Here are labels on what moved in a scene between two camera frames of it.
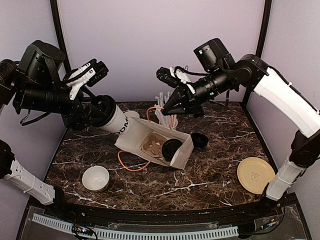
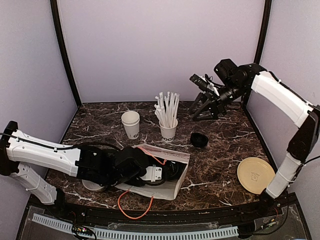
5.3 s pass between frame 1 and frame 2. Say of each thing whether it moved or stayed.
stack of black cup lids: stayed
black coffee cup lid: moved
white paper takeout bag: moved
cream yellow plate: stayed
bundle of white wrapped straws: stayed
